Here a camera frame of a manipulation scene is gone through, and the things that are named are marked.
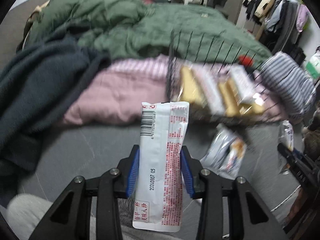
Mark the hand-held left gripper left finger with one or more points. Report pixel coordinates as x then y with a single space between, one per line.
132 172

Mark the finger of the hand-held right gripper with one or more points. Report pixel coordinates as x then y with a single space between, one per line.
288 153

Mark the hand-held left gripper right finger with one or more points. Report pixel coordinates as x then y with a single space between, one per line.
186 175

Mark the white printed sachet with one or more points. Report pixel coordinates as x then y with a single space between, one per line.
157 155

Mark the packaged bread slice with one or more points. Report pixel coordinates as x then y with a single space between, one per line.
252 108
228 100
191 87

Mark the white snack packet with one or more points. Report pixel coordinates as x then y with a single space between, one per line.
286 140

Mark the tabby cat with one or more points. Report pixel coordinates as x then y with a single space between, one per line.
312 140

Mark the silver snack packet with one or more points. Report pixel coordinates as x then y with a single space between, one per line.
225 152

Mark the blue checked pillow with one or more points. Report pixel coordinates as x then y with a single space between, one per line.
287 85

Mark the pink quilt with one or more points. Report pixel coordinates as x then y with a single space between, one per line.
117 97

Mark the white and green bag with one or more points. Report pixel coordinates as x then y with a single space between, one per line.
314 65

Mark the red and black plush toy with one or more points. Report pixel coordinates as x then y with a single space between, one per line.
246 60

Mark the person's grey trouser leg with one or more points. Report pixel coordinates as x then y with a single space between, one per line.
27 212

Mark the dark grey fleece blanket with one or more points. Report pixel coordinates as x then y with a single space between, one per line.
37 100

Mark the green duvet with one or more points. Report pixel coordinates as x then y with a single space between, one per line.
120 27

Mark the clothes rack with garments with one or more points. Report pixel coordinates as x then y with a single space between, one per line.
275 7

